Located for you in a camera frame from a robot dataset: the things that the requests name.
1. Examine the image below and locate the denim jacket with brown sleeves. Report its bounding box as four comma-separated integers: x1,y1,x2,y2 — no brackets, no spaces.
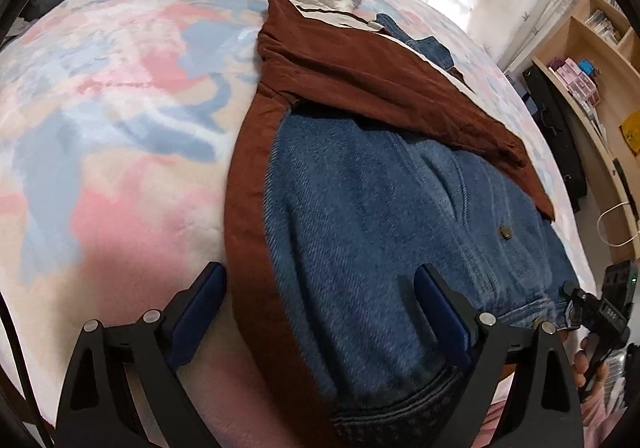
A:
223,0,581,448

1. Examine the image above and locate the person's right forearm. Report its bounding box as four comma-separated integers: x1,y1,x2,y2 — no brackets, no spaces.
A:
580,393,631,434

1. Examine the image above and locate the row of books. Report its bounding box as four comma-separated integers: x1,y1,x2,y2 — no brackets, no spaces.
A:
585,8,621,46

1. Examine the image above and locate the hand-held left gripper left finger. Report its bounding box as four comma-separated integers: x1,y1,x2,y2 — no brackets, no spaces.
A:
55,260,228,448

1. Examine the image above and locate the black bag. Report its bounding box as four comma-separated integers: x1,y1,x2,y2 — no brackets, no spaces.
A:
522,64,588,214

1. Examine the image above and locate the person's right hand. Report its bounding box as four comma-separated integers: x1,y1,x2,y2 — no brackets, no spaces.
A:
572,335,611,401

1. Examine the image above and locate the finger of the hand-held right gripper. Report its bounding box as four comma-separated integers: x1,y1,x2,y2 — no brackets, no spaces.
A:
562,280,608,329

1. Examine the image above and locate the stack of pink boxes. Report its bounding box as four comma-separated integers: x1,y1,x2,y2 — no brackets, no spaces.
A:
547,57,601,101

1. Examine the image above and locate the yellow bag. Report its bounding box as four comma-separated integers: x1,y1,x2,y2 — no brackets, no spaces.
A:
619,110,640,158

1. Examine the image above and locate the wooden shelf unit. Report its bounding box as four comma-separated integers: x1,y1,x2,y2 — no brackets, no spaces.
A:
530,0,640,249

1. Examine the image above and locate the white cardboard box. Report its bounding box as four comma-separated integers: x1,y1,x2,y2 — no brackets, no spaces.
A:
504,70,532,104

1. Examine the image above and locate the white cable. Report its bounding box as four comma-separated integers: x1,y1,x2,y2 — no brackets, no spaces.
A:
597,200,640,246

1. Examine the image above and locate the pink and blue printed blanket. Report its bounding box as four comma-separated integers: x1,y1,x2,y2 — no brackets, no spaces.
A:
0,0,601,448

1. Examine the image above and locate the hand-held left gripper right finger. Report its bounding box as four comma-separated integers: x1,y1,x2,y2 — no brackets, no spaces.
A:
414,263,585,448

